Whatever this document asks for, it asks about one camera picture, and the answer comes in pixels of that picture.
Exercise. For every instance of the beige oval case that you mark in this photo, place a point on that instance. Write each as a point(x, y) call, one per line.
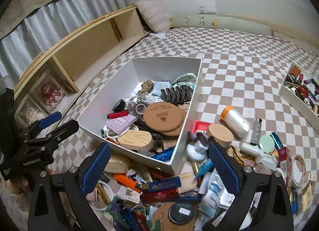
point(117, 165)

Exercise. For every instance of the dark red printed lighter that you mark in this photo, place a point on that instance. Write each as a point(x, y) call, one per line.
point(159, 195)

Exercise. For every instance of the white wall switch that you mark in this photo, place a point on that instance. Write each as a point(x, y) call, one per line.
point(206, 10)

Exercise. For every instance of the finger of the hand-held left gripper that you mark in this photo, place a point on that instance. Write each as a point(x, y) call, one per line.
point(62, 131)
point(49, 119)

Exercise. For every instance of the checkered bedsheet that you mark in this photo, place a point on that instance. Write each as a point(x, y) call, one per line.
point(236, 71)

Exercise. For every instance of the red doll display case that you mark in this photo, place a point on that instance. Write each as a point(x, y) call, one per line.
point(52, 95)

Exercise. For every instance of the dark blue gold-print lighter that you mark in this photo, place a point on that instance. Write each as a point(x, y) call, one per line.
point(160, 184)

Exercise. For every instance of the heap of small colourful trinkets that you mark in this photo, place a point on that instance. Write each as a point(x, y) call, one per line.
point(304, 88)

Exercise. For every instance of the beige foam wedge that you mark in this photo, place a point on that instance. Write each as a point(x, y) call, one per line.
point(188, 182)

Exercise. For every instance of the small black case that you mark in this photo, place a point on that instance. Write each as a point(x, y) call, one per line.
point(120, 105)

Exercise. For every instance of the person's left hand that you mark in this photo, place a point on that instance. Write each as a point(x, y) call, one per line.
point(16, 186)

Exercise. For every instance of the wooden oval brush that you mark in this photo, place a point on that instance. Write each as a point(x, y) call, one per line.
point(134, 140)

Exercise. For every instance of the wooden bedside shelf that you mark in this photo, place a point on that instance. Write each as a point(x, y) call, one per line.
point(87, 51)

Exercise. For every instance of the brown hair claw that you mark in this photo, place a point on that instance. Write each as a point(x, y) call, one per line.
point(177, 93)

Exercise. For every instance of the red patterned box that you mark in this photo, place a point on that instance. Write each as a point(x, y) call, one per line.
point(284, 161)

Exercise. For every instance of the white headboard panel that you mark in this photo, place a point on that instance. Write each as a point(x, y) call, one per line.
point(261, 4)

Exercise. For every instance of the white tissue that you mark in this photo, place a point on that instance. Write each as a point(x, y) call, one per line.
point(157, 35)

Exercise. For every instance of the black round compact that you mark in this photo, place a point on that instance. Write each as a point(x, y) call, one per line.
point(181, 213)

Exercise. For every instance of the green bolster pillow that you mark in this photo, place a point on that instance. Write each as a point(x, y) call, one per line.
point(236, 25)

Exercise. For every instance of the white shallow box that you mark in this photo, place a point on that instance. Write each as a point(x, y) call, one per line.
point(291, 96)

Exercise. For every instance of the wooden lid jar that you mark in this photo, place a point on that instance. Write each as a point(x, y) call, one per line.
point(220, 133)

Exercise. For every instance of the clear grey lighter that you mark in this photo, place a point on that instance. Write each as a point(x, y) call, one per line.
point(256, 131)

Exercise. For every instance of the orange utility knife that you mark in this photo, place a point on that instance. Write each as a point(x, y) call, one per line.
point(124, 182)

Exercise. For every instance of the blue pen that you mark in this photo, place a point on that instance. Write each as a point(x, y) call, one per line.
point(294, 201)

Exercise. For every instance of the white fluffy pillow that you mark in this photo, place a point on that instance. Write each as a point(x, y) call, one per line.
point(154, 16)

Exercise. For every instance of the orange patterned lighter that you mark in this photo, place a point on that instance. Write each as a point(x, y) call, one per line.
point(140, 219)

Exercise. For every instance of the grey curtain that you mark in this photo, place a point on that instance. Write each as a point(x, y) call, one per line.
point(62, 16)

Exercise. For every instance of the purple card packet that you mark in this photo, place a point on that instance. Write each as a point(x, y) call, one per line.
point(119, 124)

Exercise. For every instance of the white cardboard box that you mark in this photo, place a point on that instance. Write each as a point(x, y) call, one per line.
point(104, 101)

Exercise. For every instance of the dark hair clip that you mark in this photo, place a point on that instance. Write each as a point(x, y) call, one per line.
point(199, 137)

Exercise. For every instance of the blue lighter white print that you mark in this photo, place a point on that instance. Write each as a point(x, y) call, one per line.
point(163, 155)

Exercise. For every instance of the gold packet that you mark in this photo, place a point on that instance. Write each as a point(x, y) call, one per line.
point(306, 194)

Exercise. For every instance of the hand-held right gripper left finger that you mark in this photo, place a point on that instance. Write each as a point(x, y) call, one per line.
point(96, 168)

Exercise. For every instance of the glossy red lighter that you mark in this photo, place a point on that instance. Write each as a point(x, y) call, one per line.
point(117, 115)

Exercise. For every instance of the mint round compact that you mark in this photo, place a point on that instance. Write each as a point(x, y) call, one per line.
point(267, 142)

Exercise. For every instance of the gold lighter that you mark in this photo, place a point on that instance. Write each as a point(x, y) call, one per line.
point(103, 193)

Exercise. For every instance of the green plastic clip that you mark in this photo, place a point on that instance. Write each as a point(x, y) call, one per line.
point(117, 214)

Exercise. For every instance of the blue wipe packet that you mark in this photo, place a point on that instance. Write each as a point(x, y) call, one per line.
point(160, 88)

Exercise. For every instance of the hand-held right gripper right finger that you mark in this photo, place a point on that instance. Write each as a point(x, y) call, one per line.
point(224, 168)

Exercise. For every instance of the white doll display case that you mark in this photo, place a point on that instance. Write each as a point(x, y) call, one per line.
point(32, 115)

